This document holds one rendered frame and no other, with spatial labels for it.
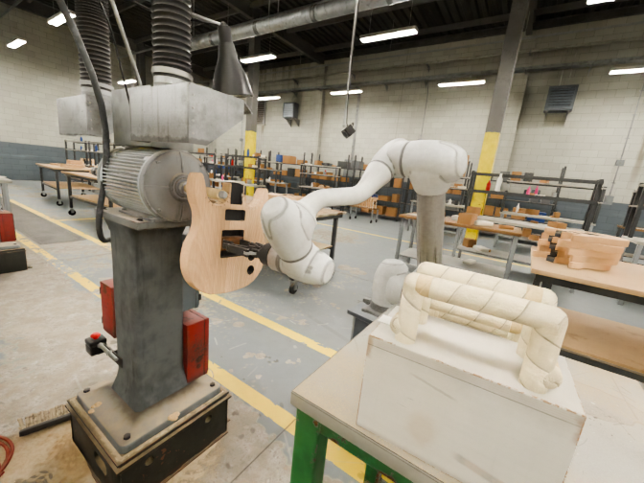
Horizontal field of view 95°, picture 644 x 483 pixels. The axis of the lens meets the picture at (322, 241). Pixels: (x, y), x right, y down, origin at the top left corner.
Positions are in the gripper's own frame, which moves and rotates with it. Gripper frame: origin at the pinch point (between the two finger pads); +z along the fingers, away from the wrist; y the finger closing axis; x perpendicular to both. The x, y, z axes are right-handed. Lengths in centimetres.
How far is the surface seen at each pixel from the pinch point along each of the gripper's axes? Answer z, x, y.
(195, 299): 36, -35, 12
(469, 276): -78, 11, -20
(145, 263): 33.0, -13.5, -13.6
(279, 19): 380, 358, 389
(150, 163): 18.5, 23.9, -20.9
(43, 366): 145, -107, -15
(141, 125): 11.9, 33.9, -27.5
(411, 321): -73, 4, -28
